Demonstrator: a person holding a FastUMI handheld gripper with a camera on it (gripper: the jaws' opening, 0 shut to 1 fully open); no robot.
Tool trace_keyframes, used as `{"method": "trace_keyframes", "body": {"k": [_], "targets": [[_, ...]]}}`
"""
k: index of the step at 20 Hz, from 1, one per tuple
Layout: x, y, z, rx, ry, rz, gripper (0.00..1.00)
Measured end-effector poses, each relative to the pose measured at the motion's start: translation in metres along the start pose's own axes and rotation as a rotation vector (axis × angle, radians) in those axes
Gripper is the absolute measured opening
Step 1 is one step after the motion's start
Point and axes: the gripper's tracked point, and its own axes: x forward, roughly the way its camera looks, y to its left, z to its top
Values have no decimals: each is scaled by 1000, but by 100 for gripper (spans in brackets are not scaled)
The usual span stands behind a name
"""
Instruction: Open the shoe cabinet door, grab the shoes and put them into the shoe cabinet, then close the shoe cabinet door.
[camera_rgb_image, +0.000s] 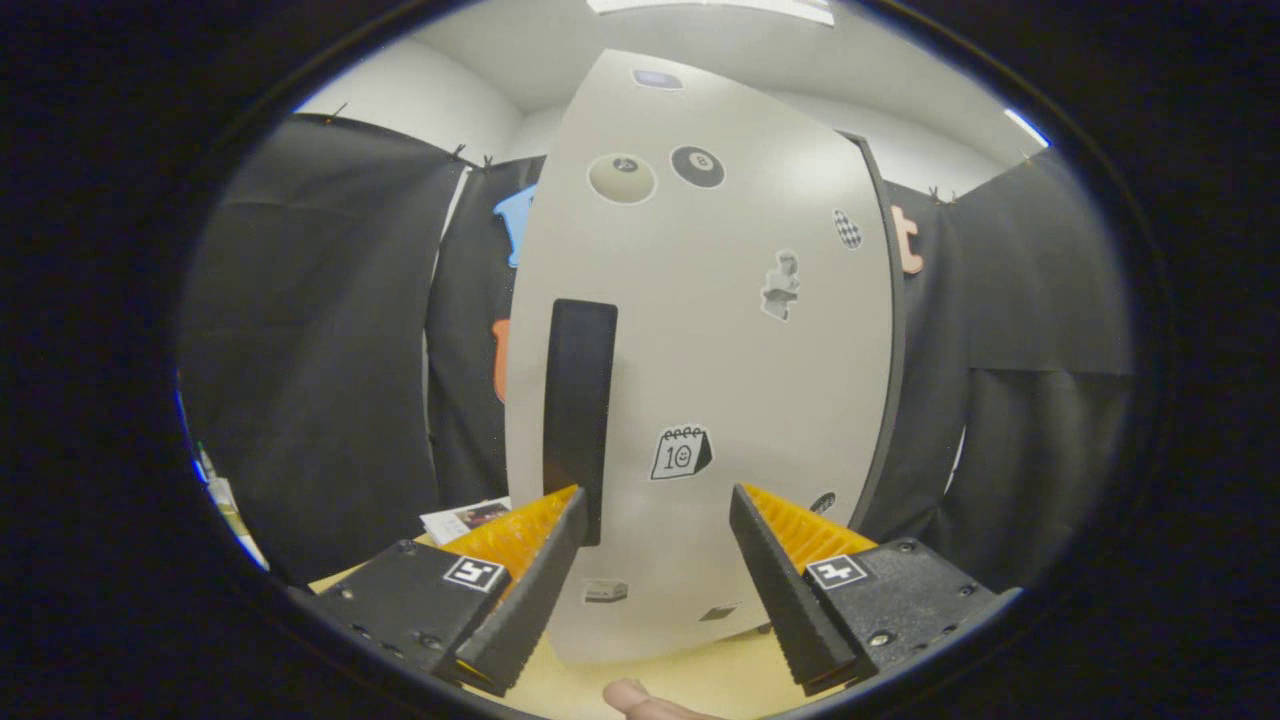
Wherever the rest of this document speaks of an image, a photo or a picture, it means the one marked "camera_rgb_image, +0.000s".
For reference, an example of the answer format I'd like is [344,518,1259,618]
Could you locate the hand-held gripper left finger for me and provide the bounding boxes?
[290,485,588,698]

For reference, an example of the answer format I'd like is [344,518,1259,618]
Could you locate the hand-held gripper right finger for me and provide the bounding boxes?
[728,484,1023,698]

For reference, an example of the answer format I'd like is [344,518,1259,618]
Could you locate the black door handle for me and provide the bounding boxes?
[543,298,619,548]

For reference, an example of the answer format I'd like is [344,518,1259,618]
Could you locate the beige shoe cabinet door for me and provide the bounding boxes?
[505,48,896,666]

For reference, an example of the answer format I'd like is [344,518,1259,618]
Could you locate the grey shoe cabinet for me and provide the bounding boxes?
[840,130,909,531]

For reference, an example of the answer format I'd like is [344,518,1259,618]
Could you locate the white book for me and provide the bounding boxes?
[420,497,513,546]

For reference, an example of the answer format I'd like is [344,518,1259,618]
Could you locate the white papers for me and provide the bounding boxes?
[205,478,269,571]

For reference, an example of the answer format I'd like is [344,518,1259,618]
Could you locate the black backdrop cloth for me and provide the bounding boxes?
[175,112,1136,591]

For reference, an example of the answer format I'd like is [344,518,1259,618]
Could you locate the long ceiling light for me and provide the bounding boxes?
[585,0,836,26]

